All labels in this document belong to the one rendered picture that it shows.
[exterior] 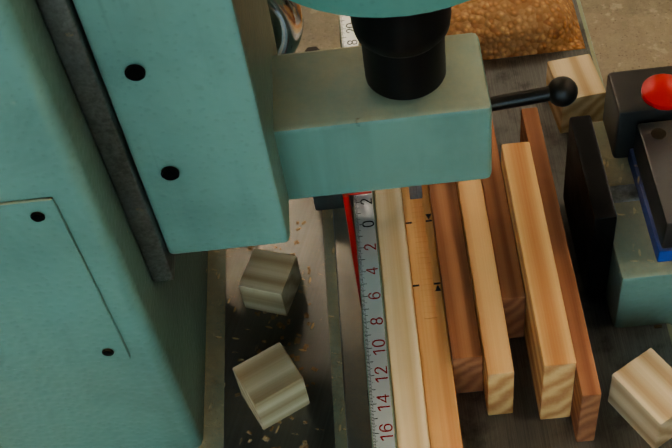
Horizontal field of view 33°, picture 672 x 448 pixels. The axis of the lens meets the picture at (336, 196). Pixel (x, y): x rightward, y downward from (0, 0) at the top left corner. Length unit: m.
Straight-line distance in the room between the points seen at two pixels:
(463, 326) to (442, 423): 0.07
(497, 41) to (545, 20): 0.04
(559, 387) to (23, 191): 0.35
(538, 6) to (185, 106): 0.42
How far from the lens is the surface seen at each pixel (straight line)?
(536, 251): 0.75
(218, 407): 0.90
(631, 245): 0.77
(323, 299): 0.94
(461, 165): 0.73
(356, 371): 0.88
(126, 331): 0.74
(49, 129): 0.59
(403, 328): 0.74
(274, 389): 0.85
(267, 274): 0.92
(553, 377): 0.71
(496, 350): 0.72
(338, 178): 0.73
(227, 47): 0.59
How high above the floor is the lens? 1.58
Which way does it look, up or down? 51 degrees down
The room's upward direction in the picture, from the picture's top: 10 degrees counter-clockwise
